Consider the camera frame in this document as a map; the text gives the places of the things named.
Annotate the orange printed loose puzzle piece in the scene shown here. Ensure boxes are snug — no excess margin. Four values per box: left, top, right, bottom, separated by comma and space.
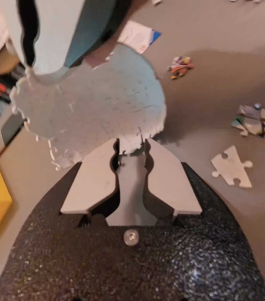
168, 56, 194, 80

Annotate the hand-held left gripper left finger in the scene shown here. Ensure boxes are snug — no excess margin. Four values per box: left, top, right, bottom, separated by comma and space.
60, 138, 120, 215

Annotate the partly built puzzle ball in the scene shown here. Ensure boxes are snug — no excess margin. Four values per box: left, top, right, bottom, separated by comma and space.
10, 43, 167, 171

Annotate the wooden instruction board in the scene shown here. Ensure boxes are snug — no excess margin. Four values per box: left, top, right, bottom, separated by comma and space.
0, 0, 21, 74

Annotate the black desk cable flap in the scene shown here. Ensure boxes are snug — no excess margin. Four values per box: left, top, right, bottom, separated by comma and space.
0, 113, 25, 147

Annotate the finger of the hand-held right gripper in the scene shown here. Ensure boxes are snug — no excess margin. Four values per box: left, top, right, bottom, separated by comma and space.
0, 0, 31, 69
29, 0, 86, 80

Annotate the person's right hand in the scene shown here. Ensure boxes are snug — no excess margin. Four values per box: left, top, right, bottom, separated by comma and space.
86, 9, 138, 69

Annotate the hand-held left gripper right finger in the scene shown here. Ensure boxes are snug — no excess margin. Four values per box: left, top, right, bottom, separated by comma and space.
143, 138, 203, 223

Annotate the white folded instruction leaflet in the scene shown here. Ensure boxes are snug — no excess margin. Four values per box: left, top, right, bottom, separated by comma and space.
118, 21, 162, 54

